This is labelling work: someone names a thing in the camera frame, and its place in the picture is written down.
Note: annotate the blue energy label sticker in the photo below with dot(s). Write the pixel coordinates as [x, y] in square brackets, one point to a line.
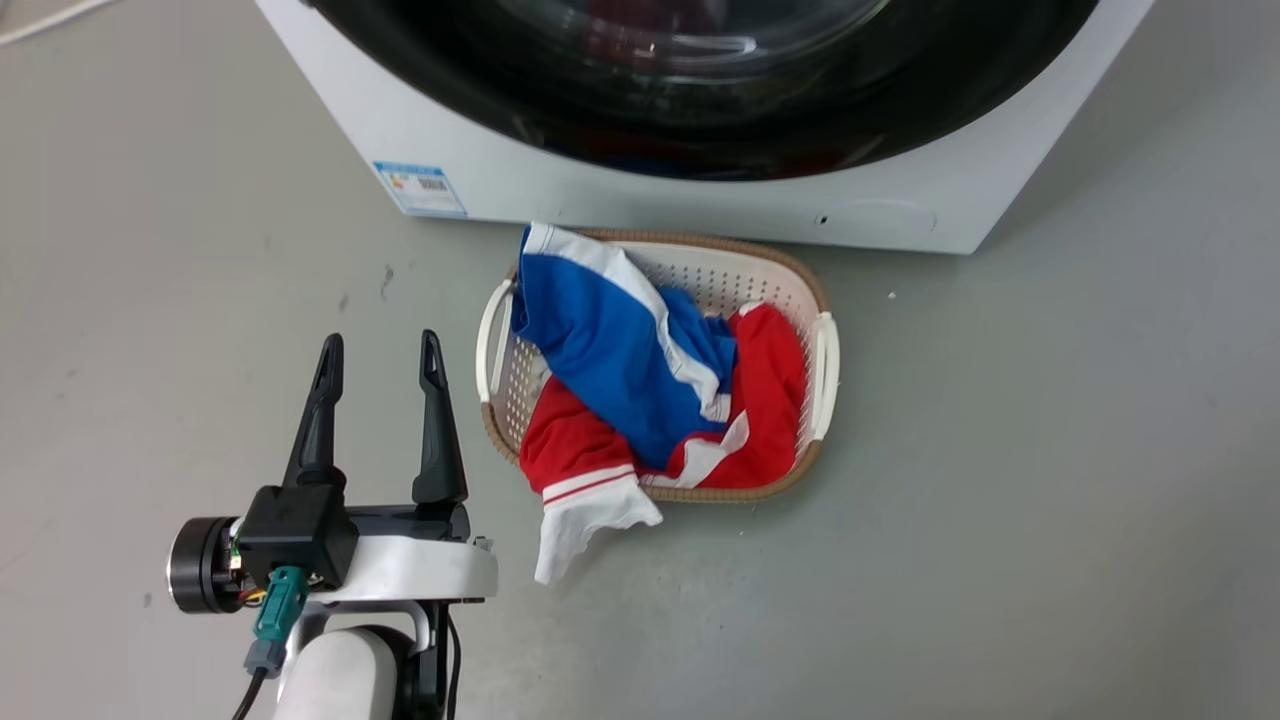
[420, 188]

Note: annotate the white perforated laundry basket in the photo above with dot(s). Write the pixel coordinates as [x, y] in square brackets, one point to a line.
[770, 275]

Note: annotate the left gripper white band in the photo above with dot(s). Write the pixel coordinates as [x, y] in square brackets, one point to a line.
[430, 568]

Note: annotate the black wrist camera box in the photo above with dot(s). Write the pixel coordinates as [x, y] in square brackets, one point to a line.
[298, 535]

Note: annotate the black round washing machine door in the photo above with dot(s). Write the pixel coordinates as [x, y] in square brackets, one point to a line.
[700, 130]

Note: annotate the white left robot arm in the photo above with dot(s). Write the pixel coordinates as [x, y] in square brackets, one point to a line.
[340, 670]

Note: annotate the blue garment with white stripes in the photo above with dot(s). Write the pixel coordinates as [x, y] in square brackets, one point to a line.
[610, 350]

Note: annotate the white washing machine body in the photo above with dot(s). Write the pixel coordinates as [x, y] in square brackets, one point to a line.
[500, 180]

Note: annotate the red garment with white cuffs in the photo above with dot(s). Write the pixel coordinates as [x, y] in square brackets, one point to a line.
[770, 400]

